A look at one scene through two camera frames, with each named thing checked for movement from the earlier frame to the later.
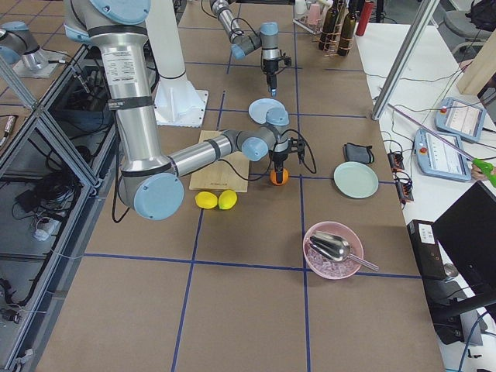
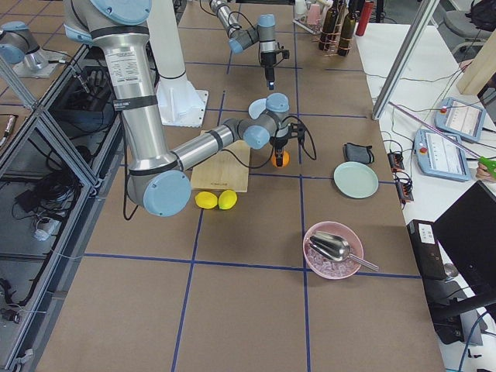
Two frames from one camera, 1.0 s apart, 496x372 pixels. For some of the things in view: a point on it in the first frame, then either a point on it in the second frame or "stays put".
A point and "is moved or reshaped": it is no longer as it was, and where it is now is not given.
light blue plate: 259,108 stays put
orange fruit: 273,175 is moved or reshaped
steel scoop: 335,248 stays put
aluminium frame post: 415,33 stays put
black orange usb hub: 404,187 stays put
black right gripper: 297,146 -> 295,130
